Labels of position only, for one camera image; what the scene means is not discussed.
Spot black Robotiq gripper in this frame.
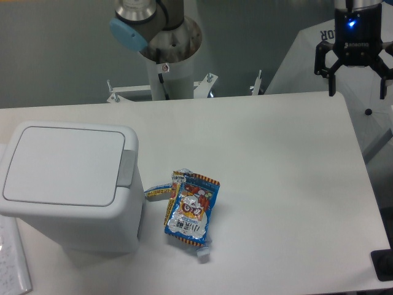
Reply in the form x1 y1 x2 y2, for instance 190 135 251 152
314 4 392 100

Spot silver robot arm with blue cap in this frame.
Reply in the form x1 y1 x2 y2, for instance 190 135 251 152
109 0 184 52

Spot white plastic trash can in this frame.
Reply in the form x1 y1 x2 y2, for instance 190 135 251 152
1 121 144 253

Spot white trash can lid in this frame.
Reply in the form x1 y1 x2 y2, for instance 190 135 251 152
2 125 125 207

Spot black clamp at table edge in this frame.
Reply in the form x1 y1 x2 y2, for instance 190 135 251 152
371 249 392 281

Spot blue snack bag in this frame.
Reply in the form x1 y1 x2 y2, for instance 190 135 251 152
164 170 220 246

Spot torn snack wrapper strip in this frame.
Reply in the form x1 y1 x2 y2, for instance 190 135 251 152
144 183 172 202

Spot grey lid push button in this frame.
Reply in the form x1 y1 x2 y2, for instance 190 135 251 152
117 150 137 187

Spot white metal base frame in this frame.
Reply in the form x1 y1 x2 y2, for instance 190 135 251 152
106 69 263 104

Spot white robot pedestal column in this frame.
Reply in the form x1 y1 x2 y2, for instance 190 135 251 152
140 16 202 85

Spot black cable on pedestal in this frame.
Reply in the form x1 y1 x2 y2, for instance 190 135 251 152
155 47 170 101

